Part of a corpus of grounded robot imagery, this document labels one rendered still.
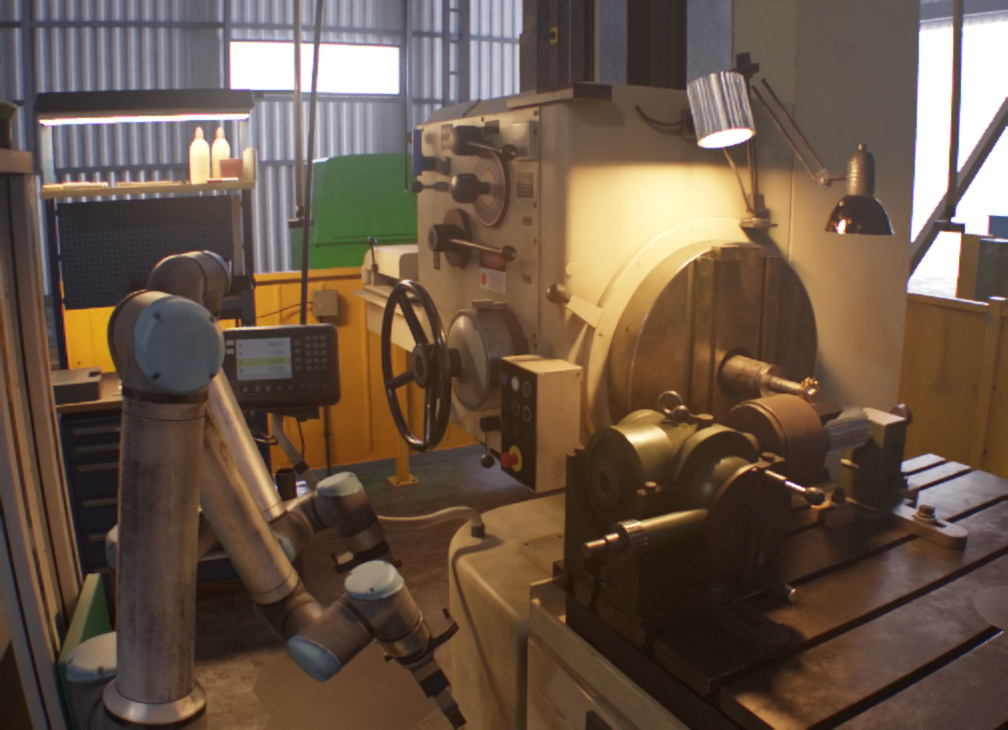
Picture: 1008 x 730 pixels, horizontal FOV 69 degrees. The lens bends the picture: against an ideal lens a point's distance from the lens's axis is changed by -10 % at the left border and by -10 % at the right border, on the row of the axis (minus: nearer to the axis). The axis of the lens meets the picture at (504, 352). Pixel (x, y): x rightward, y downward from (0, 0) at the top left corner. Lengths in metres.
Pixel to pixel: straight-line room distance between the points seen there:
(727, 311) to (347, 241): 4.18
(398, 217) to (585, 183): 4.18
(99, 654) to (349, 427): 3.29
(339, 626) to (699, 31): 1.74
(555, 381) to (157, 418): 0.78
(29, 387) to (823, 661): 1.44
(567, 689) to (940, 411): 2.45
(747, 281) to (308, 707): 1.98
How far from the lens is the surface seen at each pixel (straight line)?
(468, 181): 1.82
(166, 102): 3.32
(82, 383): 3.15
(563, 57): 2.90
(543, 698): 2.13
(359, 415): 4.54
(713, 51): 2.27
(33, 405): 1.63
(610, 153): 1.68
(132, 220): 3.54
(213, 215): 3.54
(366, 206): 5.69
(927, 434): 4.00
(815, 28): 2.13
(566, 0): 2.92
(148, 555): 1.13
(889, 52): 2.36
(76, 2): 14.99
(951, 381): 3.89
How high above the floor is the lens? 1.70
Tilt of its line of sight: 12 degrees down
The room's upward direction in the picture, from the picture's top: straight up
